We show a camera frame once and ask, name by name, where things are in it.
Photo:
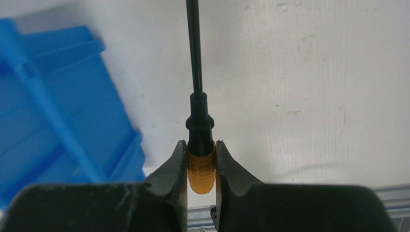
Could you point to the orange black screwdriver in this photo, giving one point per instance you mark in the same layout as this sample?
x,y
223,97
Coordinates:
x,y
201,146

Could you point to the blue plastic bin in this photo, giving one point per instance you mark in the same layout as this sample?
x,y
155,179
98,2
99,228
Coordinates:
x,y
61,118

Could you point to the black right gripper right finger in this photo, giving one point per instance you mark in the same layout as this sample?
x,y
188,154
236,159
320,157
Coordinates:
x,y
246,204

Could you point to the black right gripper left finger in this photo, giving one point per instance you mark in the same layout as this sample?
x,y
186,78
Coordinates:
x,y
156,204

